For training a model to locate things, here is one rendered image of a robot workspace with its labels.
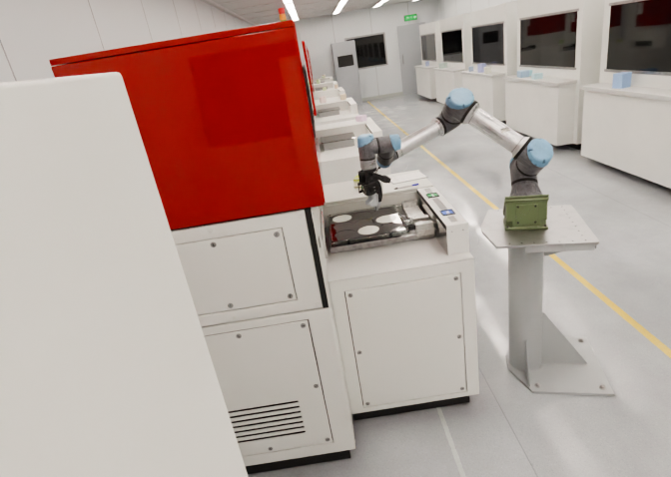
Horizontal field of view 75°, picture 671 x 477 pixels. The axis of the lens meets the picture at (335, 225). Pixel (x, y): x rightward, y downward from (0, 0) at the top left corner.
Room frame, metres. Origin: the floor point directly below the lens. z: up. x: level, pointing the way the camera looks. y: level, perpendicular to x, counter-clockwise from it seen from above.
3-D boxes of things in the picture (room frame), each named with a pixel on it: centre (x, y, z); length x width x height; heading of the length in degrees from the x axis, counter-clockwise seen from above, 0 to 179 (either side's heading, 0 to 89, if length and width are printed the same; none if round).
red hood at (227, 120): (1.86, 0.39, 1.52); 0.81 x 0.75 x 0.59; 0
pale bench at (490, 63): (8.72, -3.63, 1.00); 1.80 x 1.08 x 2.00; 0
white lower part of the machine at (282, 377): (1.86, 0.42, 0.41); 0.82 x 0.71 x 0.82; 0
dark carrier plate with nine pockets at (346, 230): (2.04, -0.15, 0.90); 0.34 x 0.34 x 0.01; 0
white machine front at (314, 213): (1.85, 0.08, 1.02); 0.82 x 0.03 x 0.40; 0
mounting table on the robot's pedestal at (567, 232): (1.88, -0.91, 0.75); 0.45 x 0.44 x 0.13; 74
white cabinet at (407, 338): (2.12, -0.25, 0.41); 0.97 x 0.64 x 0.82; 0
